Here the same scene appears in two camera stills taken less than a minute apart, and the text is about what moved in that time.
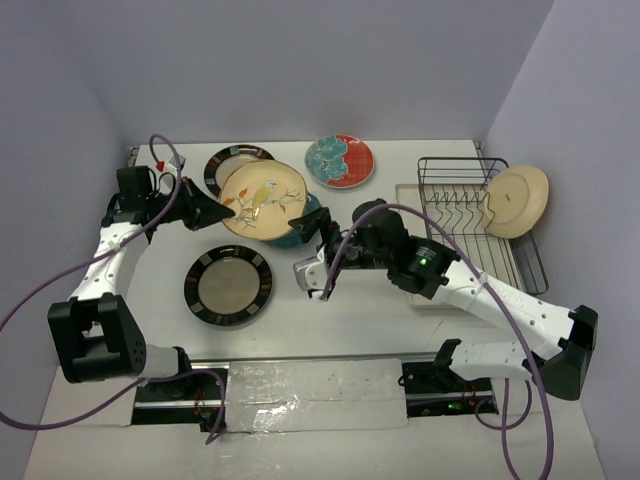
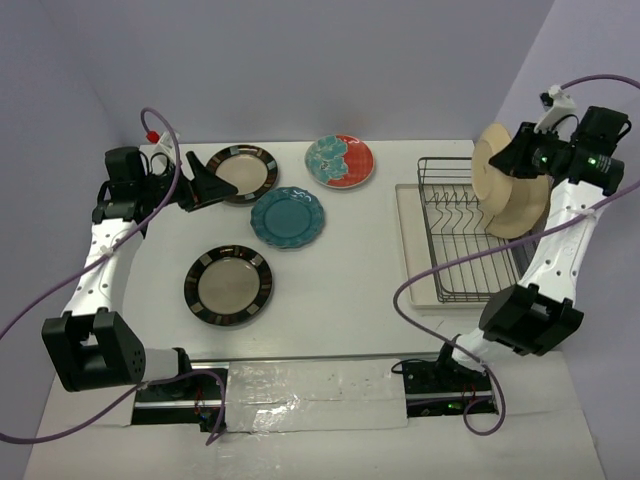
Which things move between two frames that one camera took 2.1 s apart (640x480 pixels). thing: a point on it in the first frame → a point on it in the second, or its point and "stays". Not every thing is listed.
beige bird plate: [264, 196] → [493, 187]
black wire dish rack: [453, 190] stays
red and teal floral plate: [340, 161] stays
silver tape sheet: [266, 396] stays
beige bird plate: [515, 199] stays
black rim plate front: [227, 285] stays
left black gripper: [201, 210] → [204, 189]
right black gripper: [309, 223] → [513, 158]
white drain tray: [457, 213] stays
